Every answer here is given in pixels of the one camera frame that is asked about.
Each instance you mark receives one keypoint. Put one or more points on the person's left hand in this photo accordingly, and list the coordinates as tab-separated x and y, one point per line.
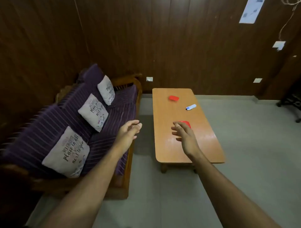
125	138

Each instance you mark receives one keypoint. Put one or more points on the white remote control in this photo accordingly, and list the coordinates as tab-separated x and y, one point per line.
190	107

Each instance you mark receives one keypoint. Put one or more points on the white wall socket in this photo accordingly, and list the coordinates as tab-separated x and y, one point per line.
149	79

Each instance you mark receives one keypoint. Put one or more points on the blank white wall plate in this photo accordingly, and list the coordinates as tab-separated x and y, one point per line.
257	80

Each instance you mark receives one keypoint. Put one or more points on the medium grey printed cushion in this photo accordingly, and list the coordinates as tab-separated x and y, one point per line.
93	112

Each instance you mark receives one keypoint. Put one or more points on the small grey printed cushion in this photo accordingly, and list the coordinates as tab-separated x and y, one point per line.
106	90

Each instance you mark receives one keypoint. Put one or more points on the red-lidded plastic container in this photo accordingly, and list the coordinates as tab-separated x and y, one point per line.
173	101

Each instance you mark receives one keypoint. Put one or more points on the white paper sheet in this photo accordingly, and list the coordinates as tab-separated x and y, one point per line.
251	10

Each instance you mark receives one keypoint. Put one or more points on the large grey printed cushion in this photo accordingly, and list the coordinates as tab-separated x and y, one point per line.
67	152

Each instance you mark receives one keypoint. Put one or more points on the person's right hand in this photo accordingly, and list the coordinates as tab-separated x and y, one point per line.
187	141

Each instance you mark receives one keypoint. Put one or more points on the purple striped wooden sofa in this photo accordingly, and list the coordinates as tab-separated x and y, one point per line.
47	126

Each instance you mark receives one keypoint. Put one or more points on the person's left forearm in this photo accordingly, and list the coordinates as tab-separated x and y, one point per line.
82	199

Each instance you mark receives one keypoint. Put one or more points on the person's right forearm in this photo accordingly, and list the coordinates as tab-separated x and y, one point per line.
230	202

